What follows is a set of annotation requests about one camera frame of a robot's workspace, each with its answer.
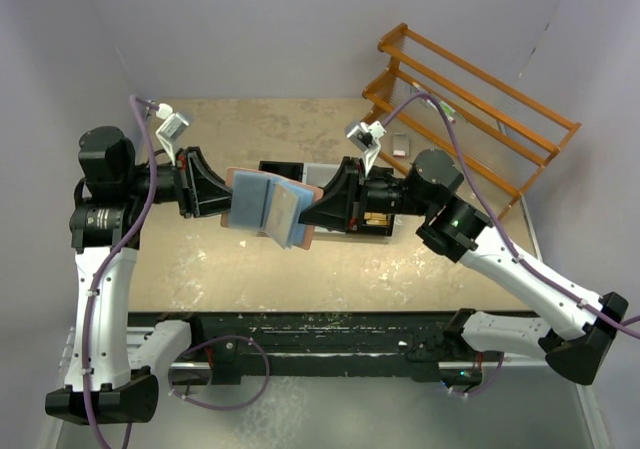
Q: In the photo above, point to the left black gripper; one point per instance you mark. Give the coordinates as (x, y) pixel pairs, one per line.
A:
(200, 190)

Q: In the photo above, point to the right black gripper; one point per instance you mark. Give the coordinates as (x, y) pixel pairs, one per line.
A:
(340, 206)

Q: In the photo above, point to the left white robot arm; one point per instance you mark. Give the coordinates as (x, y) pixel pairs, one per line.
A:
(115, 370)

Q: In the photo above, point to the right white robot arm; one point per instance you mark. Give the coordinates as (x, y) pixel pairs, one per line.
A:
(572, 329)

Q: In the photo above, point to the white bin with black cards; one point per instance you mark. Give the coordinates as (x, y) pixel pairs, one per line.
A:
(318, 174)

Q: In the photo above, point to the gold cards pile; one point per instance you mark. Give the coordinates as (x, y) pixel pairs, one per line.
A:
(376, 219)

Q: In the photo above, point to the black bin with gold cards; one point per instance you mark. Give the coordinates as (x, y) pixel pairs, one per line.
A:
(356, 225)

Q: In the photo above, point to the black bin with silver cards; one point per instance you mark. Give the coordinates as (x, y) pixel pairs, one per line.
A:
(290, 170)

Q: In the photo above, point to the orange wooden rack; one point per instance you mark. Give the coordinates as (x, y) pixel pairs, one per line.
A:
(508, 138)

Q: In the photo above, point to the markers on rack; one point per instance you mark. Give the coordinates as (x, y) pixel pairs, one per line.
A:
(449, 111)

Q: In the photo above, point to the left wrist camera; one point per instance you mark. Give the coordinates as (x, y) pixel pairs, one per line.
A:
(173, 125)

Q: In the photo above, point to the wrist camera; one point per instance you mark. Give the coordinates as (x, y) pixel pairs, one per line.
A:
(173, 125)
(366, 137)

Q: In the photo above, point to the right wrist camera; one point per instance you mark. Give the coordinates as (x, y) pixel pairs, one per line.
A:
(366, 137)

